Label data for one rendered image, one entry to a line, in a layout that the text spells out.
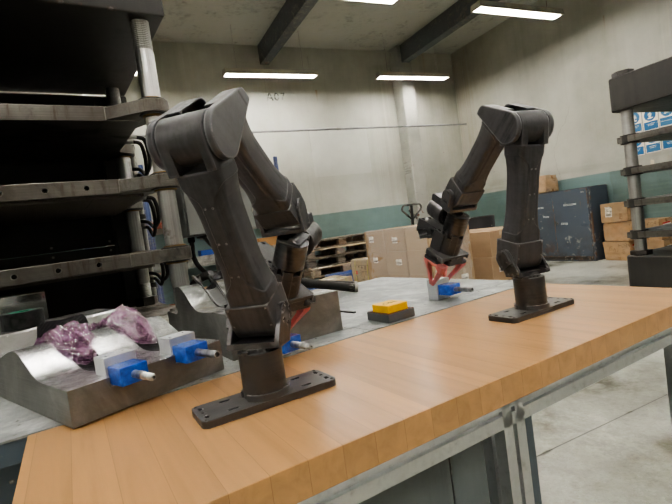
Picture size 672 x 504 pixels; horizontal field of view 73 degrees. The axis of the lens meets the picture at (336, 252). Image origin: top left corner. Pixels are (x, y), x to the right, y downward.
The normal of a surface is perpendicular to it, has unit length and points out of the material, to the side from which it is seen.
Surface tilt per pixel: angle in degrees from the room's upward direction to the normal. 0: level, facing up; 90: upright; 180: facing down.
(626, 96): 90
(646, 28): 90
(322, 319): 90
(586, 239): 90
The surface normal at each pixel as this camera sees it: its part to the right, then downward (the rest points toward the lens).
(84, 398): 0.77, -0.07
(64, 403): -0.63, 0.13
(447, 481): 0.55, -0.04
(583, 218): -0.88, 0.14
